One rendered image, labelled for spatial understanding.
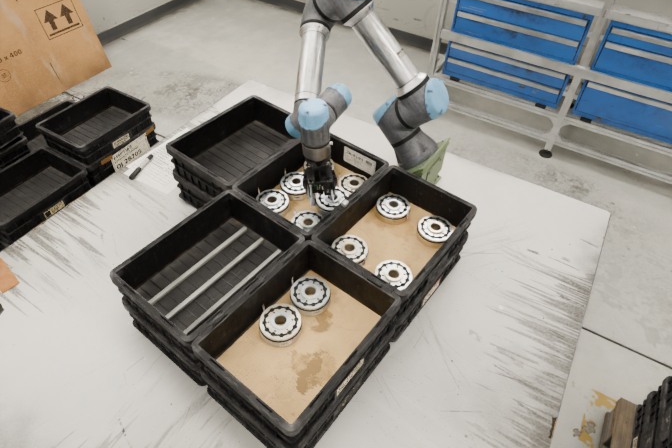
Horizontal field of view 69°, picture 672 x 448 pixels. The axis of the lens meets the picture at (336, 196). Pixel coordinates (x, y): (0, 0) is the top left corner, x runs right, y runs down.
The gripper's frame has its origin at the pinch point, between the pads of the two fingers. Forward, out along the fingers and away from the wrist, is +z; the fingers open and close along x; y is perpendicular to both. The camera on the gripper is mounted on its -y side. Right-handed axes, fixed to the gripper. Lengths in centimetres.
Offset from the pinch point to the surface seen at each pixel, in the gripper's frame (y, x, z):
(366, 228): 9.0, 12.1, 5.1
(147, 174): -36, -61, 12
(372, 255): 19.3, 12.1, 5.1
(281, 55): -253, -13, 88
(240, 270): 21.0, -24.5, 2.0
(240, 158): -26.7, -25.3, 2.2
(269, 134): -39.5, -15.3, 3.2
